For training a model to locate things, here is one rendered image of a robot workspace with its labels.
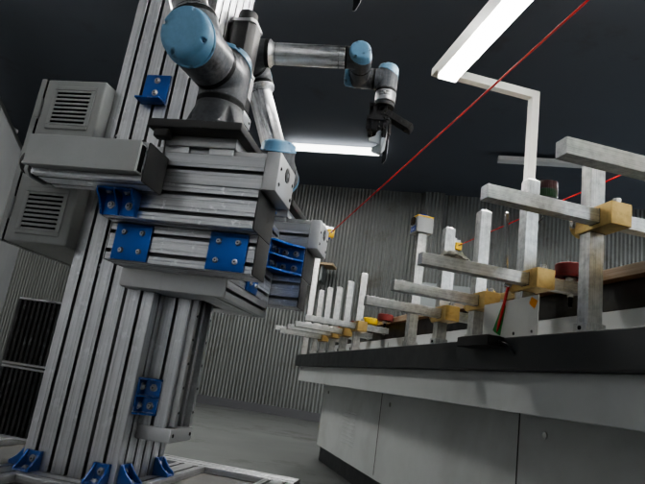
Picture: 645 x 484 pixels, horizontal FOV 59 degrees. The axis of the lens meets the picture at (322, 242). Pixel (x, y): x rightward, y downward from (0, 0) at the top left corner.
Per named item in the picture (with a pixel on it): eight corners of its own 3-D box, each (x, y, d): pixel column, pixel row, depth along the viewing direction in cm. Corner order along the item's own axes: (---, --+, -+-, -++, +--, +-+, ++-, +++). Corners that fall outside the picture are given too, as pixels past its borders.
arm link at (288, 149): (251, 170, 179) (258, 131, 182) (258, 184, 192) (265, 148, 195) (289, 174, 178) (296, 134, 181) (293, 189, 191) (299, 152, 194)
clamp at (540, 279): (536, 286, 137) (537, 266, 138) (506, 293, 150) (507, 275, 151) (557, 290, 138) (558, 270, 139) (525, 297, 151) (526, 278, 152)
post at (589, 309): (586, 358, 116) (592, 143, 128) (575, 358, 119) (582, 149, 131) (601, 361, 117) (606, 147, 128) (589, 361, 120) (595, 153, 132)
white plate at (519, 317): (536, 335, 133) (537, 294, 135) (480, 340, 158) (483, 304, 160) (537, 336, 133) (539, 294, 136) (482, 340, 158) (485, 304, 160)
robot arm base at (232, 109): (170, 125, 129) (179, 85, 132) (195, 152, 144) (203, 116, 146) (232, 128, 126) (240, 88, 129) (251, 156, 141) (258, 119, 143)
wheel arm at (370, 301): (366, 306, 182) (367, 293, 183) (362, 307, 185) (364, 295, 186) (489, 328, 190) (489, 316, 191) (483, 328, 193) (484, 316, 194)
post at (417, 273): (405, 346, 213) (418, 231, 224) (400, 347, 218) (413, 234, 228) (417, 348, 214) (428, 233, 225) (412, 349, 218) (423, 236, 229)
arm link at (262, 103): (265, 188, 190) (230, 51, 204) (272, 203, 204) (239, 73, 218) (299, 180, 190) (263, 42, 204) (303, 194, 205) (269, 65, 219)
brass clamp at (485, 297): (482, 307, 160) (483, 289, 161) (460, 311, 173) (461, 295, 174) (501, 310, 161) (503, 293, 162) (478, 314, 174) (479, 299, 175)
